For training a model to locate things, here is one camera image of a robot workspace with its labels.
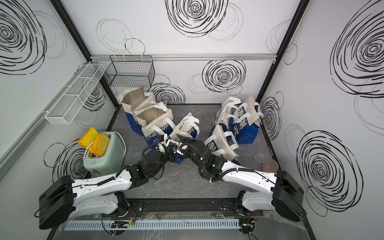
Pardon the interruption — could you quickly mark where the blue beige takeout bag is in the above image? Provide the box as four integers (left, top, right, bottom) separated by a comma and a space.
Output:
204, 125, 240, 165
209, 97, 241, 135
135, 101, 176, 145
233, 96, 264, 144
118, 88, 155, 136
170, 113, 200, 142

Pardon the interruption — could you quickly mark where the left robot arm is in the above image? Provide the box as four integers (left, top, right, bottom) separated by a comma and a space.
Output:
34, 140, 179, 230

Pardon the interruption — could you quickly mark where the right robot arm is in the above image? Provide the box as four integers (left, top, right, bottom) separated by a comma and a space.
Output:
167, 138, 306, 222

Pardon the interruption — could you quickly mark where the mint green toaster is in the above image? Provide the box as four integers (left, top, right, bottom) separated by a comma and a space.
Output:
83, 132, 127, 177

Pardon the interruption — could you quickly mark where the clear plastic cup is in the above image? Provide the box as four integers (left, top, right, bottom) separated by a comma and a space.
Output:
255, 146, 273, 164

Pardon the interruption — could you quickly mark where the front yellow toast slice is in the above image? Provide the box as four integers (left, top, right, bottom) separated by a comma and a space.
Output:
93, 134, 110, 157

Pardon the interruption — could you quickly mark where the yellow toast slice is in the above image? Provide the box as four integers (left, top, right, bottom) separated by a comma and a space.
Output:
93, 134, 110, 157
78, 127, 99, 148

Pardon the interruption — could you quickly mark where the pink plastic cup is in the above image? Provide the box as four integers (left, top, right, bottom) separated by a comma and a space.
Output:
262, 158, 280, 173

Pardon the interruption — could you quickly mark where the rear yellow toast slice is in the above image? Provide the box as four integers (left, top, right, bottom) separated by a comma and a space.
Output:
78, 127, 99, 148

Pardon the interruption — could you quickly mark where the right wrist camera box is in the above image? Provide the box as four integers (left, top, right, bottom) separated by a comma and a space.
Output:
167, 140, 184, 157

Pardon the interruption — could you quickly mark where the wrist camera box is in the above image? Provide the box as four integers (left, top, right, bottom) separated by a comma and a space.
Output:
167, 140, 184, 157
155, 135, 167, 154

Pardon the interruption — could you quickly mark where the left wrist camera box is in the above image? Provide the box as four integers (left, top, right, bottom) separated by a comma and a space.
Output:
155, 135, 167, 154

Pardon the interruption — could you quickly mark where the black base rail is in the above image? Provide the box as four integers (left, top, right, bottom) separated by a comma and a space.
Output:
61, 197, 304, 218

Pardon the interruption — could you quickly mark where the black wire basket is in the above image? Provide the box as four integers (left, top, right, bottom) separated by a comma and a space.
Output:
104, 55, 155, 88

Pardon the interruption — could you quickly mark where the white wire mesh shelf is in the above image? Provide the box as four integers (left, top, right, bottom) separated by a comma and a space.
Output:
45, 63, 105, 125

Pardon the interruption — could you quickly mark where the slotted grey cable duct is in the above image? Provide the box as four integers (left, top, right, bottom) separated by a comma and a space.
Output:
64, 219, 241, 232

